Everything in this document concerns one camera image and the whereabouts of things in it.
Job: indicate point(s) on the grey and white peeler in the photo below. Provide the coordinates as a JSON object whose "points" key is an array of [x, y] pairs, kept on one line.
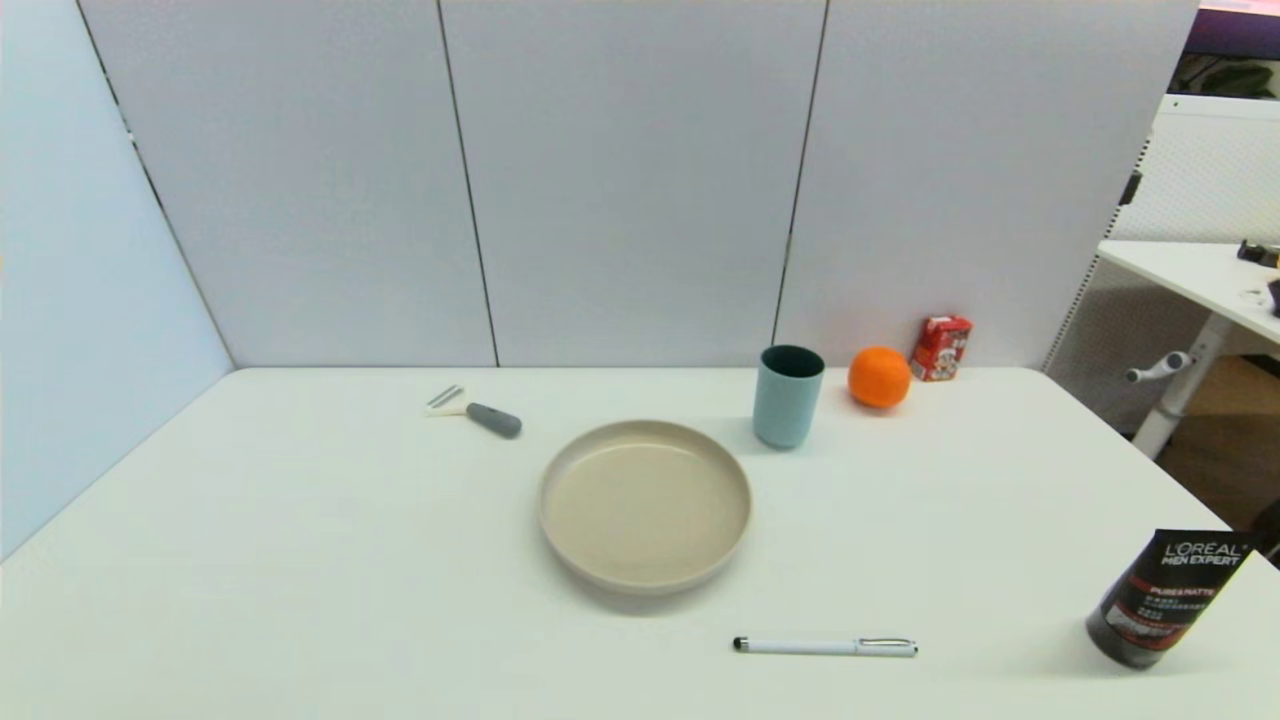
{"points": [[492, 418]]}

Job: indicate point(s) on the beige round plate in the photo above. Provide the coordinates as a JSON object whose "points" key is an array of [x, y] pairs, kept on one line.
{"points": [[645, 505]]}

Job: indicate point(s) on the light blue cup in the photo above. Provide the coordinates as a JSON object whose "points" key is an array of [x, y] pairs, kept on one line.
{"points": [[788, 405]]}

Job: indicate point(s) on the orange fruit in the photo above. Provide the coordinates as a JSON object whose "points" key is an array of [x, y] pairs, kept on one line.
{"points": [[879, 377]]}

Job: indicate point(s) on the red drink carton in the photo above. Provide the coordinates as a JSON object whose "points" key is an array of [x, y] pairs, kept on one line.
{"points": [[940, 350]]}

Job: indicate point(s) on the white pen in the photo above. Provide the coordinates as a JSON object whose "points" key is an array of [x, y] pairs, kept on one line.
{"points": [[820, 647]]}

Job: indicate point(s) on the black clip on partition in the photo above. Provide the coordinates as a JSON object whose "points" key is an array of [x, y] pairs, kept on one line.
{"points": [[1131, 187]]}

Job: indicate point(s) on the white background desk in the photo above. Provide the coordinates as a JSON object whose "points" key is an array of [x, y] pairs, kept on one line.
{"points": [[1190, 270]]}

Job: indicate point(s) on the black cosmetic tube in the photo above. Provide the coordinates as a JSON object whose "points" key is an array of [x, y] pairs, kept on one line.
{"points": [[1160, 600]]}

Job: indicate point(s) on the white pegboard partition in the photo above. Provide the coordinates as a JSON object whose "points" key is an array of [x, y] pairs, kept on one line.
{"points": [[1210, 170]]}

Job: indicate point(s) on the black object on desk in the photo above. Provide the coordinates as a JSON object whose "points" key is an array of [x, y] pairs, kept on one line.
{"points": [[1258, 252]]}

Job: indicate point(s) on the green plant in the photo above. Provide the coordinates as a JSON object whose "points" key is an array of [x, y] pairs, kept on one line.
{"points": [[1230, 78]]}

